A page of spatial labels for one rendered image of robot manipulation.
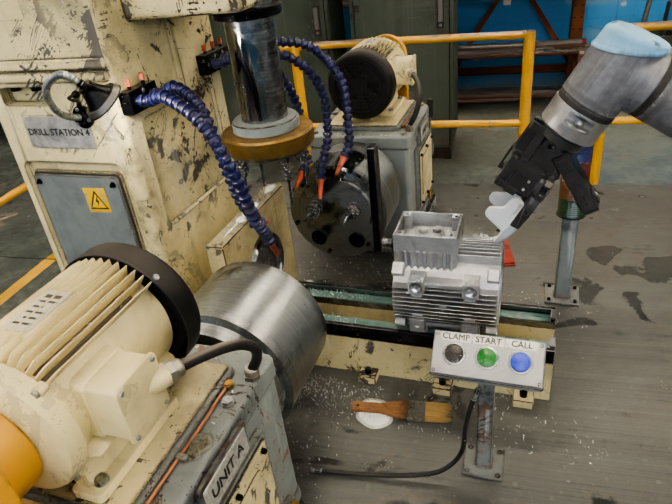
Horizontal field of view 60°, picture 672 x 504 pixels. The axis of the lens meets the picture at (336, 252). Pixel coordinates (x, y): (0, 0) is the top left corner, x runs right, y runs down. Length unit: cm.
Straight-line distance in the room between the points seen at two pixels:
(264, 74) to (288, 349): 49
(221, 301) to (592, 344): 84
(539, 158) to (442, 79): 332
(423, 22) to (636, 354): 316
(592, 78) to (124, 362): 71
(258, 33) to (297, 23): 332
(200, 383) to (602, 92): 67
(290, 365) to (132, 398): 37
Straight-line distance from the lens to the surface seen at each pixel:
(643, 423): 127
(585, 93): 92
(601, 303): 155
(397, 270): 111
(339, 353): 129
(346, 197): 140
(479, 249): 112
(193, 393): 78
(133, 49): 113
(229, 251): 117
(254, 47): 108
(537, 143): 96
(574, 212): 140
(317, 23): 433
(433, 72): 427
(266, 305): 95
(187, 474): 71
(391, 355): 125
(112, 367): 63
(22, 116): 124
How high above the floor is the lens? 168
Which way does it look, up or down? 30 degrees down
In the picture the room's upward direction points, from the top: 7 degrees counter-clockwise
